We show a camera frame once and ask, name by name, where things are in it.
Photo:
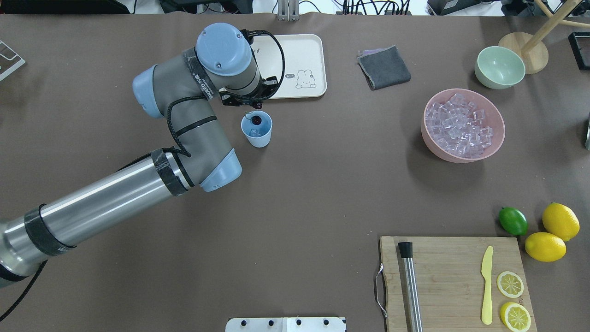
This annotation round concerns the grey folded cloth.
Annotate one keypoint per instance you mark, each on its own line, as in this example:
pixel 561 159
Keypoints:
pixel 383 67

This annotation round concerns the dark cherries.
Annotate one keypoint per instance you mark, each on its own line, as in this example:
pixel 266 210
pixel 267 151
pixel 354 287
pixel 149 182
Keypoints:
pixel 254 118

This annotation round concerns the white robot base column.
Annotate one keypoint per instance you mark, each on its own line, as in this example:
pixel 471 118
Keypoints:
pixel 287 324

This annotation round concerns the clear ice cubes pile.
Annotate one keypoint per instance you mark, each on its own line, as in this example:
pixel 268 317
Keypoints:
pixel 459 125

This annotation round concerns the wooden cutting board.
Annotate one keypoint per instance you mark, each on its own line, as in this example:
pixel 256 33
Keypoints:
pixel 449 282

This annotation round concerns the cream plastic tray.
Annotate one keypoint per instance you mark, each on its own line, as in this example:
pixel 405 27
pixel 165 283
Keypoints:
pixel 298 58

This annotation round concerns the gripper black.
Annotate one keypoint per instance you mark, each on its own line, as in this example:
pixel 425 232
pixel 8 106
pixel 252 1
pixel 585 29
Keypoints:
pixel 256 121

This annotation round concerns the mint green bowl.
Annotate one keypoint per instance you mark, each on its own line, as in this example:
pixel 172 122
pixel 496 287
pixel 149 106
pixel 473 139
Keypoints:
pixel 499 68

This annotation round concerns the yellow lemon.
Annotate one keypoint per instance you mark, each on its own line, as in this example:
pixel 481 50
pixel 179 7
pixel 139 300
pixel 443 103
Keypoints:
pixel 545 247
pixel 561 221

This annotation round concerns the green lime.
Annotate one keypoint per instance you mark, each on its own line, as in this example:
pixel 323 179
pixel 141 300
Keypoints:
pixel 513 221

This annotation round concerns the metal muddler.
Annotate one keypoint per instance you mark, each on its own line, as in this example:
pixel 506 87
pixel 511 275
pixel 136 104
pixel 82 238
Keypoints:
pixel 411 291

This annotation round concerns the yellow plastic knife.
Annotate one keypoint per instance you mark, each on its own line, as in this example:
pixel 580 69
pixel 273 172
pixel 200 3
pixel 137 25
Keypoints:
pixel 486 273

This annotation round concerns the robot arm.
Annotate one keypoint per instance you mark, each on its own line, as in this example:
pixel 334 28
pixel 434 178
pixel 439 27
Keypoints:
pixel 221 64

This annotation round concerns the lemon slice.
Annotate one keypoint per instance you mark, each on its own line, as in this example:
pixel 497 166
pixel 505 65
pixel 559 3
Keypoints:
pixel 510 284
pixel 515 317

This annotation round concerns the aluminium frame post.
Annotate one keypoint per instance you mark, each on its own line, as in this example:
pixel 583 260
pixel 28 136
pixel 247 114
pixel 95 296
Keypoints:
pixel 288 10

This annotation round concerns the pink bowl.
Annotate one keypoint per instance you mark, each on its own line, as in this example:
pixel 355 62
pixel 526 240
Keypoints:
pixel 496 120

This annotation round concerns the wooden cup stand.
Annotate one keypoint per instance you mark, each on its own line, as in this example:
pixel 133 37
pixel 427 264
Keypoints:
pixel 530 48

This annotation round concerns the light blue plastic cup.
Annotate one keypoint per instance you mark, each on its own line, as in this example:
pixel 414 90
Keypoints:
pixel 257 128

